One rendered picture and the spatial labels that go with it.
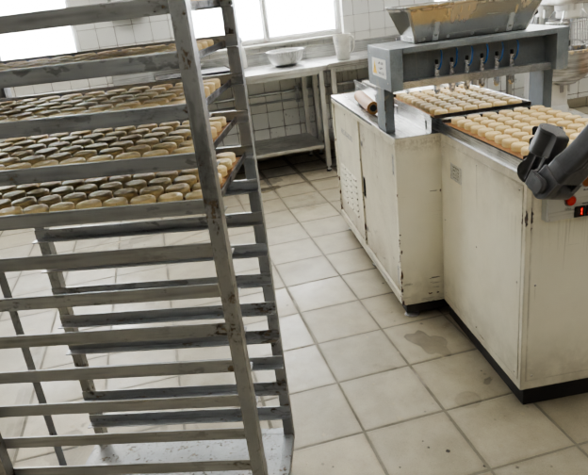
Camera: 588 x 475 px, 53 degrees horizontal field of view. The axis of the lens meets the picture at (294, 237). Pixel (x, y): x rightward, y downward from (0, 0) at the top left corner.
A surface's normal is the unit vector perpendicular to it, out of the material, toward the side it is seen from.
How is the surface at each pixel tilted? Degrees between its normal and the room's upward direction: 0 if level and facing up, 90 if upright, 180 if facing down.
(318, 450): 0
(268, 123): 90
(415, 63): 90
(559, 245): 90
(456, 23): 115
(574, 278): 90
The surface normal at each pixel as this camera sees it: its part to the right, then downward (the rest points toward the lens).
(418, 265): 0.14, 0.36
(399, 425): -0.11, -0.92
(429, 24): 0.18, 0.71
